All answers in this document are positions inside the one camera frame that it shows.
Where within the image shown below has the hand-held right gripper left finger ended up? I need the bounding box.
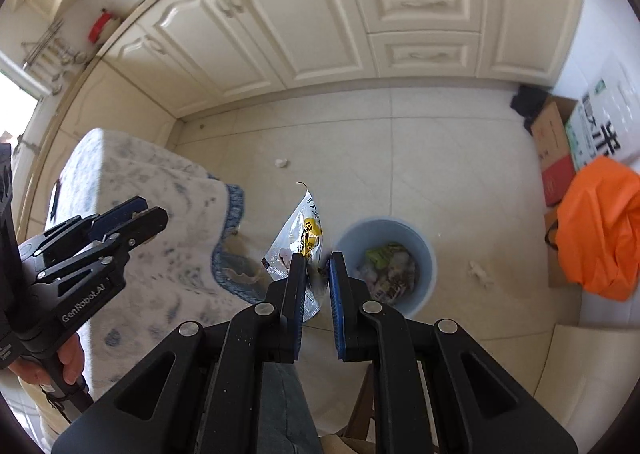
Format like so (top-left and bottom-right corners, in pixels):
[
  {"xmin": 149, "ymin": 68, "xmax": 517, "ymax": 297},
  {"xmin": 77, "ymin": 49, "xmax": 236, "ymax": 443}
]
[{"xmin": 50, "ymin": 253, "xmax": 308, "ymax": 454}]

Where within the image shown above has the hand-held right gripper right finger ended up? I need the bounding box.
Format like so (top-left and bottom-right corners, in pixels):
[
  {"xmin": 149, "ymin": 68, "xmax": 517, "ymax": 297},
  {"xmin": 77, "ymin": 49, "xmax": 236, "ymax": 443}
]
[{"xmin": 327, "ymin": 251, "xmax": 581, "ymax": 454}]

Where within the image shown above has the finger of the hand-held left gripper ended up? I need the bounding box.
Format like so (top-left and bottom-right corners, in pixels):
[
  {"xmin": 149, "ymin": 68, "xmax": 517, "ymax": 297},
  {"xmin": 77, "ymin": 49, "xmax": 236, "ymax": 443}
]
[
  {"xmin": 36, "ymin": 205, "xmax": 170, "ymax": 285},
  {"xmin": 16, "ymin": 195, "xmax": 149, "ymax": 268}
]

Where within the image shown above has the clear mixed snack bag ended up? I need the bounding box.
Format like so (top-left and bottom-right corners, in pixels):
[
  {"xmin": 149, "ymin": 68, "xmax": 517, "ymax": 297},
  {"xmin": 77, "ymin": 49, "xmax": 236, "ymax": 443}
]
[{"xmin": 367, "ymin": 276, "xmax": 408, "ymax": 305}]

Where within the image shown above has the green snack packet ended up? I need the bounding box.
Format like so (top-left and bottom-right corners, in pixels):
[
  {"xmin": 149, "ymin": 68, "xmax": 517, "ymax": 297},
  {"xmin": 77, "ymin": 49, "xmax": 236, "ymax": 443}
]
[{"xmin": 365, "ymin": 244, "xmax": 408, "ymax": 269}]

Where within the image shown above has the white yellow snack packet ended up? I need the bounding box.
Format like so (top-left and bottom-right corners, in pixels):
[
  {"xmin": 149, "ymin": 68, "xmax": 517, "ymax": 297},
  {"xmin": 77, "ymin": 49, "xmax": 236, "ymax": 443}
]
[{"xmin": 261, "ymin": 181, "xmax": 331, "ymax": 325}]

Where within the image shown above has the blue plastic bin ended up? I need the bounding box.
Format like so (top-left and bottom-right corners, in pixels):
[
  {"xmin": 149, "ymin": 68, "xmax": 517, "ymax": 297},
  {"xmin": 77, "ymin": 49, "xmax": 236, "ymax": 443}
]
[{"xmin": 331, "ymin": 218, "xmax": 437, "ymax": 319}]

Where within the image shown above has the person's left hand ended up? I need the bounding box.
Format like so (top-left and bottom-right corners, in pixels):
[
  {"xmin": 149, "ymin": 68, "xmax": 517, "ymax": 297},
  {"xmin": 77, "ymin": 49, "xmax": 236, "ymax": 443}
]
[{"xmin": 10, "ymin": 334, "xmax": 86, "ymax": 388}]

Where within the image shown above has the table with floral cloth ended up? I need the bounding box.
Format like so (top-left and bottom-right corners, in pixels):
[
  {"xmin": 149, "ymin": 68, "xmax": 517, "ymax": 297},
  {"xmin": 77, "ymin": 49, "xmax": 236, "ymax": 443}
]
[{"xmin": 44, "ymin": 128, "xmax": 273, "ymax": 387}]

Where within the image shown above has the person's leg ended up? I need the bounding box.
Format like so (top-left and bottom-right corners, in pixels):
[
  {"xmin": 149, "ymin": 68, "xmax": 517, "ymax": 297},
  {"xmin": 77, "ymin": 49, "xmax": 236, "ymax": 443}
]
[{"xmin": 260, "ymin": 361, "xmax": 323, "ymax": 454}]

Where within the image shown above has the brown wooden chair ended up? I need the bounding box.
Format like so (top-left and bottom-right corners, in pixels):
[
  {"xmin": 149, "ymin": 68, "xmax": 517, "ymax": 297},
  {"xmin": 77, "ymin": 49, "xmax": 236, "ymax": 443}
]
[{"xmin": 345, "ymin": 361, "xmax": 441, "ymax": 454}]

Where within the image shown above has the cream cabinet door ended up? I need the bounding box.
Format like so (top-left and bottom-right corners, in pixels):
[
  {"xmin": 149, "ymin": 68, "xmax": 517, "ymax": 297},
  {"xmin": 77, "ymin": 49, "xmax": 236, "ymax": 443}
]
[
  {"xmin": 131, "ymin": 0, "xmax": 288, "ymax": 107},
  {"xmin": 477, "ymin": 0, "xmax": 588, "ymax": 84},
  {"xmin": 200, "ymin": 0, "xmax": 377, "ymax": 90},
  {"xmin": 101, "ymin": 31, "xmax": 182, "ymax": 121}
]

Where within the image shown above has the window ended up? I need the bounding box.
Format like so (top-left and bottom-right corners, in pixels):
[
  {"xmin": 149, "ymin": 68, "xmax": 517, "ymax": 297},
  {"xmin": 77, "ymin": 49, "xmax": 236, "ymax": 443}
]
[{"xmin": 0, "ymin": 58, "xmax": 41, "ymax": 145}]

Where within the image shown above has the metal utensil rack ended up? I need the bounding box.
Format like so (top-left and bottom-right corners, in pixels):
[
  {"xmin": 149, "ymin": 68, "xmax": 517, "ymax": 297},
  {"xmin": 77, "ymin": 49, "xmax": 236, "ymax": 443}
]
[{"xmin": 22, "ymin": 18, "xmax": 93, "ymax": 94}]

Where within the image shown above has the cream kitchen base cabinet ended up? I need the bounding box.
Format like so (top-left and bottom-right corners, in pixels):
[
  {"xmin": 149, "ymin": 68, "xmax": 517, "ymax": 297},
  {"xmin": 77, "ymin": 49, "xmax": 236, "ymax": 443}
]
[{"xmin": 20, "ymin": 0, "xmax": 591, "ymax": 235}]

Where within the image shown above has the white flat board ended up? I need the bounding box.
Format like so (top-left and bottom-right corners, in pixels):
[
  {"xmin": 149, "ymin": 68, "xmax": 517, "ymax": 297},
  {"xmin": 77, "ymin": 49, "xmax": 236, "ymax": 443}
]
[{"xmin": 532, "ymin": 324, "xmax": 640, "ymax": 427}]

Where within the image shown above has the brown cardboard box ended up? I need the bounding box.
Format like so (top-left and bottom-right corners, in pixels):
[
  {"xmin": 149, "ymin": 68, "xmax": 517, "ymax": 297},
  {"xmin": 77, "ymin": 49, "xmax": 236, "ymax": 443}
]
[{"xmin": 530, "ymin": 94, "xmax": 581, "ymax": 207}]

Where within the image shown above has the cream cabinet drawer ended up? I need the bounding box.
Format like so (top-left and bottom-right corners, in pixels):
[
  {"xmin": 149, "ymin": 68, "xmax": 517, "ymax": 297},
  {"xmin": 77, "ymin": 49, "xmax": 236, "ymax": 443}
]
[
  {"xmin": 367, "ymin": 31, "xmax": 481, "ymax": 79},
  {"xmin": 350, "ymin": 0, "xmax": 483, "ymax": 34}
]

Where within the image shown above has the orange plastic bag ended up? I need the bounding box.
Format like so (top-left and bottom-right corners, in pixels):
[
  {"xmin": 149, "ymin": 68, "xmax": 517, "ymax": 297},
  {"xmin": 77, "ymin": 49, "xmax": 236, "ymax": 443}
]
[{"xmin": 555, "ymin": 156, "xmax": 640, "ymax": 302}]

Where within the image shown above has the dark cloth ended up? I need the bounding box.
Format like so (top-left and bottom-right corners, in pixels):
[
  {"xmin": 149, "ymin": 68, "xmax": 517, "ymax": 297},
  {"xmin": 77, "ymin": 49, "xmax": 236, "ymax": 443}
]
[{"xmin": 510, "ymin": 85, "xmax": 551, "ymax": 135}]

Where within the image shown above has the white rice bag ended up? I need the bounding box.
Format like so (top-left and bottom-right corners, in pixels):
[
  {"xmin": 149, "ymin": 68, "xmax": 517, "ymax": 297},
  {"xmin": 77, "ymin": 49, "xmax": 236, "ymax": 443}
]
[{"xmin": 565, "ymin": 54, "xmax": 640, "ymax": 172}]

